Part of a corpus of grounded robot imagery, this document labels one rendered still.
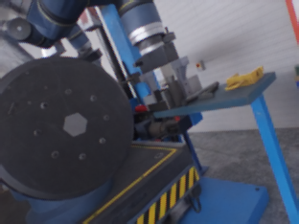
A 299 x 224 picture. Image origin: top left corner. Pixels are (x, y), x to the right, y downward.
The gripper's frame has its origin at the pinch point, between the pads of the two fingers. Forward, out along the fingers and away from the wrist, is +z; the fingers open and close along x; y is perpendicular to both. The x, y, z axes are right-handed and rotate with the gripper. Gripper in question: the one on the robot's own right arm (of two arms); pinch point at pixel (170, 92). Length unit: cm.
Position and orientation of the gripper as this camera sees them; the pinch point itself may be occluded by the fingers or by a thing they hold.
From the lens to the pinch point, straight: 61.8
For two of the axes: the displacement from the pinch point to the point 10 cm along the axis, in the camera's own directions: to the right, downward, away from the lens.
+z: 3.8, 9.1, 1.6
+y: -7.0, 4.0, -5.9
